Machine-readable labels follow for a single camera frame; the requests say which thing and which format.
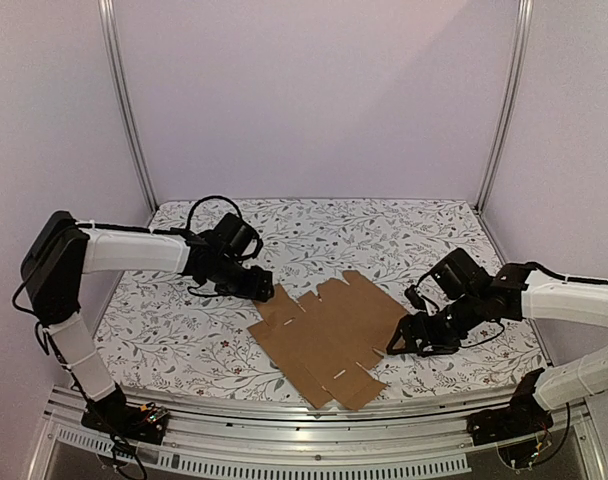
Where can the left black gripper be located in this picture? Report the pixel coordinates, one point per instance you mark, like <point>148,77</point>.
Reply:
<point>256,289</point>

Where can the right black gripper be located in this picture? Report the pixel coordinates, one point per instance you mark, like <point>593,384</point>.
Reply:
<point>423,335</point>

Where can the brown cardboard box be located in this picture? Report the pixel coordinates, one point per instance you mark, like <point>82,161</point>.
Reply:
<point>327,341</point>

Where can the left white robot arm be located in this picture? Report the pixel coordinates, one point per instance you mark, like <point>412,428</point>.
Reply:
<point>67,249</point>

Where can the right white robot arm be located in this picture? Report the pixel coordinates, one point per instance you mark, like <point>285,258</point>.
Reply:
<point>518,292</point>

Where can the floral patterned table mat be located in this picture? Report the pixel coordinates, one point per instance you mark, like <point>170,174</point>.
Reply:
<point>155,335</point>

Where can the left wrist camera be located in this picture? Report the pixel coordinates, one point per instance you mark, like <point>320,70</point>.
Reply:
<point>235,233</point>

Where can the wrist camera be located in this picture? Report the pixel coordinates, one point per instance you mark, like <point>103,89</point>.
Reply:
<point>457,274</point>
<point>235,233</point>

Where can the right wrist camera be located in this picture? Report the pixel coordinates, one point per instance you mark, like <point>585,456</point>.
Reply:
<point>457,274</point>

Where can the front aluminium rail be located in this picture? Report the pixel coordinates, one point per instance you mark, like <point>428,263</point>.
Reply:
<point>423,438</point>

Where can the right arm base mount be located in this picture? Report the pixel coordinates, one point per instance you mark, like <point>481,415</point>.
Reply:
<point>509,422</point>

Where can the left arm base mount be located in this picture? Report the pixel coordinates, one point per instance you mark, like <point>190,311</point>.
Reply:
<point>113,415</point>

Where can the left aluminium frame post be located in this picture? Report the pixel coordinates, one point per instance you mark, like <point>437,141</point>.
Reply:
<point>108,22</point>

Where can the aluminium frame post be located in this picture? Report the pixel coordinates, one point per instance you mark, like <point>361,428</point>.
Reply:
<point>108,22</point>
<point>511,91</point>

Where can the right aluminium frame post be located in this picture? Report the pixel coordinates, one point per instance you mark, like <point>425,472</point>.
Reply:
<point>511,91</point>

